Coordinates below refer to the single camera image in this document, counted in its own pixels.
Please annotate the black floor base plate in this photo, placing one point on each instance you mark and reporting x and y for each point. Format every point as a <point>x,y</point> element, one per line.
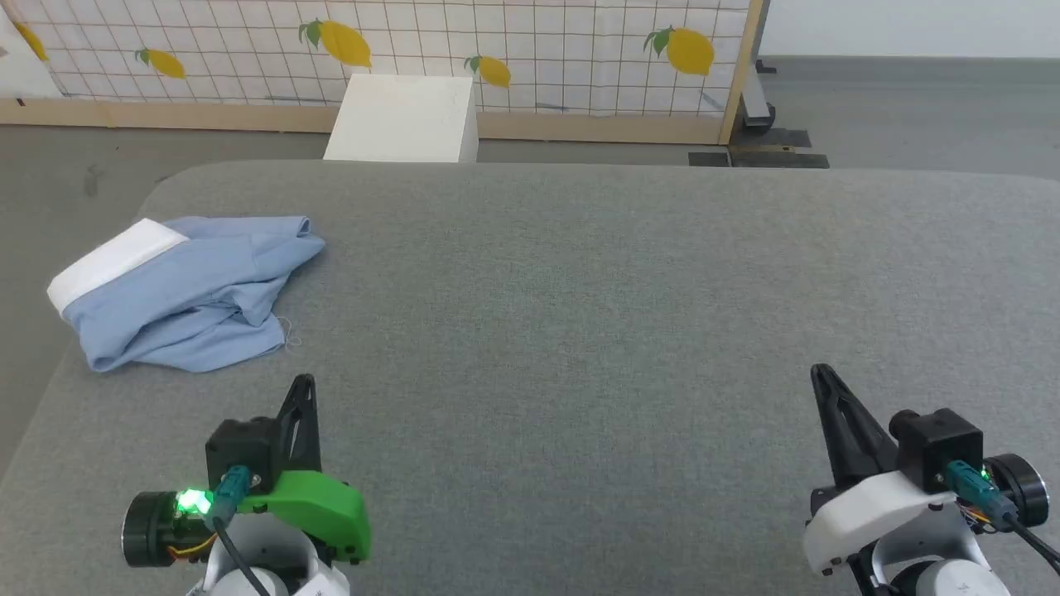
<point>762,157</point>

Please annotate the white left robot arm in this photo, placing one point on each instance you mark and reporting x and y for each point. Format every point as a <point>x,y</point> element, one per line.
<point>273,559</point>

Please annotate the grey metal partition leg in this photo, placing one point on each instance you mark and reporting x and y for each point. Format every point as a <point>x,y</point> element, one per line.
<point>755,103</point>

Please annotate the white board panel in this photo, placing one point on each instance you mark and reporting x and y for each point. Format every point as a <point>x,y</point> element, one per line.
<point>21,70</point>

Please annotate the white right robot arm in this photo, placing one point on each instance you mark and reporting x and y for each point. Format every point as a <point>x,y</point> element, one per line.
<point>936,555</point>

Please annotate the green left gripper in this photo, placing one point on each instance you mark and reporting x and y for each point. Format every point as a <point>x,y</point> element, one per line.
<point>315,505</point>

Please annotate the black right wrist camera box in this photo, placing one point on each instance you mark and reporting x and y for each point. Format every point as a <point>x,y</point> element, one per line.
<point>936,443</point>

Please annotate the white box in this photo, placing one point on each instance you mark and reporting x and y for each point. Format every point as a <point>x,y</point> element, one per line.
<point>406,120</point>

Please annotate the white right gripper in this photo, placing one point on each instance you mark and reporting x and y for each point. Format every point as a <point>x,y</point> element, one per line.
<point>869,509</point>

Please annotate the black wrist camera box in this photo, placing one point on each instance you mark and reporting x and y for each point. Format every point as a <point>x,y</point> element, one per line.
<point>244,451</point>
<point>936,443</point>

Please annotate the lemon print partition screen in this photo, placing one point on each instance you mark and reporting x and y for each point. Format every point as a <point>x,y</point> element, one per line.
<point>248,83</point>

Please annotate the grey fabric sofa seat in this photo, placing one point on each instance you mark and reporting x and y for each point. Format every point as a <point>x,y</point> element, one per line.
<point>580,331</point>

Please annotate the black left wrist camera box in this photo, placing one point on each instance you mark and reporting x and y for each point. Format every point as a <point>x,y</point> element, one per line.
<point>244,451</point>

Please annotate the light blue polo shirt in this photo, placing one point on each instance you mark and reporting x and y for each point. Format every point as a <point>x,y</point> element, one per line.
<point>207,285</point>

